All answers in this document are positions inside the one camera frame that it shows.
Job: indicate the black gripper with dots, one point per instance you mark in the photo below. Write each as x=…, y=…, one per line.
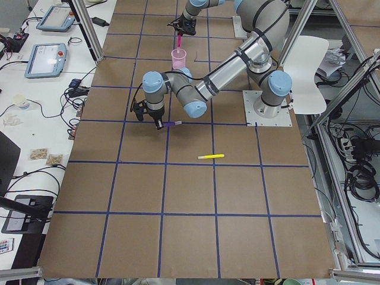
x=155, y=114
x=188, y=27

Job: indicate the pink pen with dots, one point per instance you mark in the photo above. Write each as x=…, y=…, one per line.
x=179, y=44

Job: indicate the purple pen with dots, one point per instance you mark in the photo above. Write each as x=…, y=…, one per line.
x=170, y=124

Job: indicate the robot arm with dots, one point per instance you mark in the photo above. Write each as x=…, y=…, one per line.
x=267, y=23
x=194, y=7

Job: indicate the pink mesh cup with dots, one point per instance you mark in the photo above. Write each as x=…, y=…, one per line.
x=178, y=58

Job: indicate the yellow pen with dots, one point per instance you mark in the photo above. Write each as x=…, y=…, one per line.
x=211, y=156

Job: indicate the upper teach pendant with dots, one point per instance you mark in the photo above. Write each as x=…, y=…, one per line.
x=57, y=19

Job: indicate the teach pendant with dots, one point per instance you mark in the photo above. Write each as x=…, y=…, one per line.
x=46, y=60
x=57, y=19

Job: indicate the white chair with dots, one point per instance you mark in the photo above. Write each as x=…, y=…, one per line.
x=302, y=64

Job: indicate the lower teach pendant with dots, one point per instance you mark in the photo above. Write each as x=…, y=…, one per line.
x=46, y=60

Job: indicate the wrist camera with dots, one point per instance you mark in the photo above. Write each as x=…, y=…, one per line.
x=139, y=108

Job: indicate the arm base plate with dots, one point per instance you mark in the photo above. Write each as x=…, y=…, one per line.
x=257, y=113
x=239, y=32

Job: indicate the aluminium frame post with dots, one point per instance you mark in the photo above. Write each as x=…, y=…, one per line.
x=86, y=26

